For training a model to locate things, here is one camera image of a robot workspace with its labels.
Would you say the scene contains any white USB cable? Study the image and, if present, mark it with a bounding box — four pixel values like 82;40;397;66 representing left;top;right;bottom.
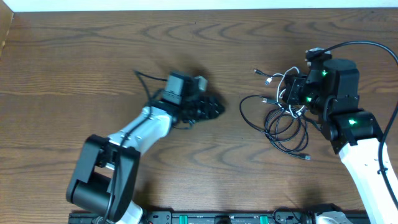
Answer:
264;66;307;119

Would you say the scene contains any black USB cable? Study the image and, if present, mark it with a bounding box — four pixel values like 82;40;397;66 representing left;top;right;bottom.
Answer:
239;68;323;161

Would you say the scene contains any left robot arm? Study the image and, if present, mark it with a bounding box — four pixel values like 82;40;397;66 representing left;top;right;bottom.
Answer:
66;71;225;223

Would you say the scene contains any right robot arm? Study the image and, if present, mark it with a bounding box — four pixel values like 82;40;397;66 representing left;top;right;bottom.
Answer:
282;59;397;223

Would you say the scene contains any right camera cable black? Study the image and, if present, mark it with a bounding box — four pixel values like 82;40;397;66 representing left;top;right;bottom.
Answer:
310;40;398;209

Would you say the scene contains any camera cable black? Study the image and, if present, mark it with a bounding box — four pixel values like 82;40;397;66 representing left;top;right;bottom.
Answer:
102;71;172;223
310;40;398;209

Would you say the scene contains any left camera cable black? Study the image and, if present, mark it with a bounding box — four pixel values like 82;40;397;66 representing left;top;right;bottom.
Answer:
102;71;172;223

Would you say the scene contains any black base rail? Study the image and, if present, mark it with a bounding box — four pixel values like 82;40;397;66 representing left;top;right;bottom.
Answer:
67;210;371;224

